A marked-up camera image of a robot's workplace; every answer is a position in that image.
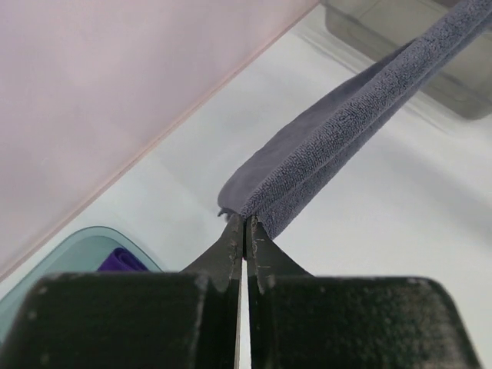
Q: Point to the dark blue grey towel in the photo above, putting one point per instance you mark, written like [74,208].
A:
[278,181]

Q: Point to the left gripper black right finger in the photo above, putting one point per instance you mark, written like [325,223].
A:
[298,320]

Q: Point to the purple towel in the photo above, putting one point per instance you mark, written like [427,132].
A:
[120,259]

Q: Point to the teal plastic bin lid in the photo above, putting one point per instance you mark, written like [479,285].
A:
[84,250]

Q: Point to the clear grey plastic bin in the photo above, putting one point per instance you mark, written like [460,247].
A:
[440,47]

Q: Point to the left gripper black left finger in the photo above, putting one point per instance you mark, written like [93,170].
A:
[185,319]

